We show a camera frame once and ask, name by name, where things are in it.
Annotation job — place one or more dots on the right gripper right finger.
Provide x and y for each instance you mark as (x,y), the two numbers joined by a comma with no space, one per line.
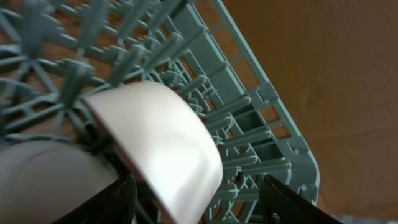
(280,204)

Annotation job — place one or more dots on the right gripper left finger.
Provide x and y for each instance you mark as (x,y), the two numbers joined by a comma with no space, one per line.
(114,204)

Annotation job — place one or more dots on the pink bowl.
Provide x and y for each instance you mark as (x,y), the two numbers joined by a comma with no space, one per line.
(163,140)

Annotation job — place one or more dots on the grey bowl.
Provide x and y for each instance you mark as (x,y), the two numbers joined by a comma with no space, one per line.
(41,181)

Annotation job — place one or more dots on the grey dish rack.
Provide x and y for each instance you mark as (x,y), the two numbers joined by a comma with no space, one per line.
(55,53)

